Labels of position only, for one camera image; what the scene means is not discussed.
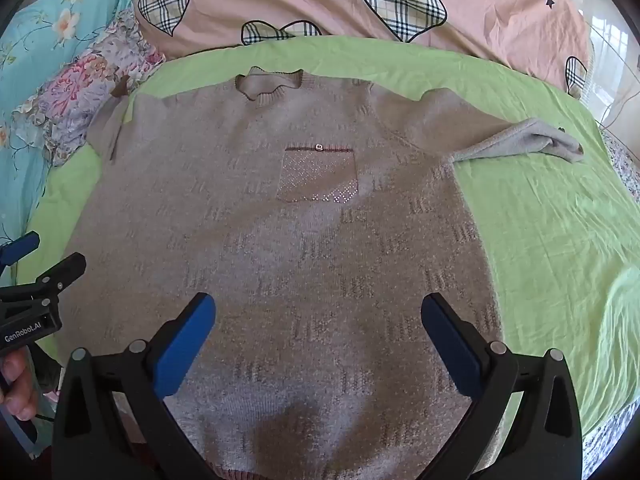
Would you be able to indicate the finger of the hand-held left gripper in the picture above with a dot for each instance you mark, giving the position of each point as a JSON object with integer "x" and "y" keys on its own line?
{"x": 20, "y": 249}
{"x": 65, "y": 270}

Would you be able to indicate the beige knit sweater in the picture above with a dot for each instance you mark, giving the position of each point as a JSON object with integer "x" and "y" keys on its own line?
{"x": 300, "y": 260}

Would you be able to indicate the person's left hand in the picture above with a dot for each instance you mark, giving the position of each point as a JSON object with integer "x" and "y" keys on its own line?
{"x": 20, "y": 380}

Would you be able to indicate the floral ruffled pillow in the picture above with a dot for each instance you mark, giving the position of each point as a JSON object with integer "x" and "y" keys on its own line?
{"x": 85, "y": 85}

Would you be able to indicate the pink quilt with plaid hearts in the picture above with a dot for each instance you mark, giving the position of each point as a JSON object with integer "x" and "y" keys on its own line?
{"x": 310, "y": 0}

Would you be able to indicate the green bed sheet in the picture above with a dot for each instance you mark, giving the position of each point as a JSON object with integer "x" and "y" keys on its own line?
{"x": 550, "y": 235}

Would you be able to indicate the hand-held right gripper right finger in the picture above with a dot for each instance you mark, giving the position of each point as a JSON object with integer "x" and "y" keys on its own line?
{"x": 452, "y": 347}

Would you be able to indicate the turquoise floral blanket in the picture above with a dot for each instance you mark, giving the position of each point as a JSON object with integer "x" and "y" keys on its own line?
{"x": 30, "y": 35}

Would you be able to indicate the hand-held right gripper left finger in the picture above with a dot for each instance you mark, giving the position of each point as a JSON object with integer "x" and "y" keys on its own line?
{"x": 182, "y": 345}

